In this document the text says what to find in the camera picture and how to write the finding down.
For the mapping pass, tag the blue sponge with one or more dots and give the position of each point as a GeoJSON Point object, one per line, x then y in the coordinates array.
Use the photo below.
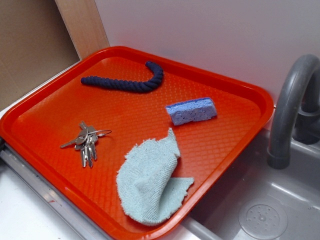
{"type": "Point", "coordinates": [195, 110]}

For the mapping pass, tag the light blue microfiber cloth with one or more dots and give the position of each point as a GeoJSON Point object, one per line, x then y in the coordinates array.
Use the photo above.
{"type": "Point", "coordinates": [148, 192]}

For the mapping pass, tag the silver key bunch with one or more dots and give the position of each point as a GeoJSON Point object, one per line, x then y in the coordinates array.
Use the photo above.
{"type": "Point", "coordinates": [85, 142]}

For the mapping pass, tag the grey plastic sink basin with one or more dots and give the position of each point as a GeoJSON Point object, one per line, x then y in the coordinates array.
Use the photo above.
{"type": "Point", "coordinates": [252, 201]}

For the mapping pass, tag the orange plastic tray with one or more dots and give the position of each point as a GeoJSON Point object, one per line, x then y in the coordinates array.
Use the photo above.
{"type": "Point", "coordinates": [127, 91]}

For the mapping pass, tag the wooden board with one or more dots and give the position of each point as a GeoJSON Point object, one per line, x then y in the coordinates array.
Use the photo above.
{"type": "Point", "coordinates": [84, 25]}

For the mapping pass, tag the grey plastic faucet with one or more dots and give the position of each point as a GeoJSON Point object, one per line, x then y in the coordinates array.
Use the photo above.
{"type": "Point", "coordinates": [297, 113]}

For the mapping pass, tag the brown cardboard panel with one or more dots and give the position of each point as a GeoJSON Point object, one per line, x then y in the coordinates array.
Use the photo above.
{"type": "Point", "coordinates": [34, 46]}

